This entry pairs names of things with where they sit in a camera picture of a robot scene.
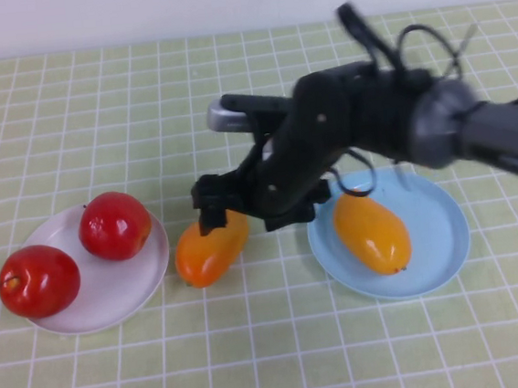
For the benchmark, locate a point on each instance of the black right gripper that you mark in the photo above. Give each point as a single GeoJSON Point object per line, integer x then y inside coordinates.
{"type": "Point", "coordinates": [280, 178]}

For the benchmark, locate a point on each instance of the orange yellow mango fruit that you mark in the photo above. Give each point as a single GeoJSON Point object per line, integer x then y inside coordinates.
{"type": "Point", "coordinates": [210, 258]}
{"type": "Point", "coordinates": [373, 233]}

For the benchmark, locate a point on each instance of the red apple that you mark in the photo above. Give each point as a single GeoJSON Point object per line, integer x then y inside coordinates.
{"type": "Point", "coordinates": [40, 284]}
{"type": "Point", "coordinates": [114, 228]}

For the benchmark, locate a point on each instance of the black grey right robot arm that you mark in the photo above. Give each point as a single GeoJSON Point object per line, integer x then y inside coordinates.
{"type": "Point", "coordinates": [487, 135]}

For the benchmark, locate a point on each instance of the white round plate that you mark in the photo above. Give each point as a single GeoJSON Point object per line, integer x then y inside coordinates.
{"type": "Point", "coordinates": [108, 291]}

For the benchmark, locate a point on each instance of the light blue round plate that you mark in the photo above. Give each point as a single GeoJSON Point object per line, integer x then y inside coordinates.
{"type": "Point", "coordinates": [433, 241]}

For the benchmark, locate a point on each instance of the green white checked tablecloth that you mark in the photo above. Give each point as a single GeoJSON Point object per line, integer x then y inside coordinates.
{"type": "Point", "coordinates": [96, 127]}

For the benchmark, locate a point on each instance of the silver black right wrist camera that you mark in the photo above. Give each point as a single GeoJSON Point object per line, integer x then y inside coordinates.
{"type": "Point", "coordinates": [224, 117]}

